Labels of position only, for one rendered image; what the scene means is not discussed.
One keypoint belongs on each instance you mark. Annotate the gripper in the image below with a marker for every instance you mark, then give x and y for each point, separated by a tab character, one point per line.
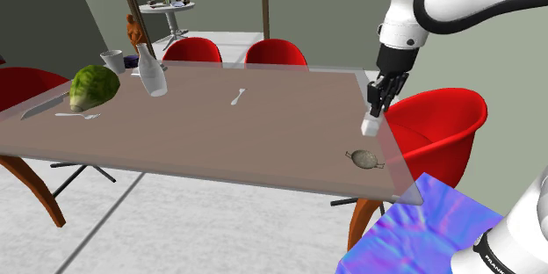
396	61

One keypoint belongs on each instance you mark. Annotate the white cube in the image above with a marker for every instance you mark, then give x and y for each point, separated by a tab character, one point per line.
370	125

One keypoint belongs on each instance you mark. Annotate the red chair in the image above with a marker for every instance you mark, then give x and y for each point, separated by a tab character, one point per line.
192	50
23	84
441	132
276	52

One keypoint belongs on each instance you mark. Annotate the brown table with wooden legs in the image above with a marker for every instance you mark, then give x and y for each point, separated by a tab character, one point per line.
265	140

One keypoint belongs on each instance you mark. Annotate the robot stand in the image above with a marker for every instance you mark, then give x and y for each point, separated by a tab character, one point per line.
419	230

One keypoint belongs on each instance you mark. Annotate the white spoon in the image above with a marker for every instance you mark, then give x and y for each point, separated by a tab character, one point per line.
238	96

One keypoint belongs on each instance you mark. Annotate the round white side table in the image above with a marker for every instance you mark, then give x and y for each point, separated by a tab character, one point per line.
169	7

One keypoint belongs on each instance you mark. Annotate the clear glass bottle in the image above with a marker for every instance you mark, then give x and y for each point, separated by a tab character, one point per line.
152	76

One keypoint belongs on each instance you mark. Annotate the dark bowl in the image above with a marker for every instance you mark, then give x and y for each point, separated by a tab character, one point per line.
130	61

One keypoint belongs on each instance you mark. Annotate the orange figure statue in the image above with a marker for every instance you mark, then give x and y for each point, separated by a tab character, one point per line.
135	33

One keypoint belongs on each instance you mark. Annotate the white cup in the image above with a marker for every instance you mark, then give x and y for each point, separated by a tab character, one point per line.
113	61

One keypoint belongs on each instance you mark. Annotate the green lettuce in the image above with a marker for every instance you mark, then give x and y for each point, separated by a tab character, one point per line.
94	87

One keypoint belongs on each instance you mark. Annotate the white fork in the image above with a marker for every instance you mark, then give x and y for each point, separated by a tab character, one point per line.
79	115

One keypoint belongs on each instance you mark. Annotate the grey kitchen knife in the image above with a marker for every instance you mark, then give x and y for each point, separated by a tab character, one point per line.
43	108

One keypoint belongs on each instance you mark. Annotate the brown door frame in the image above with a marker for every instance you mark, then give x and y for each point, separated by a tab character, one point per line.
265	3

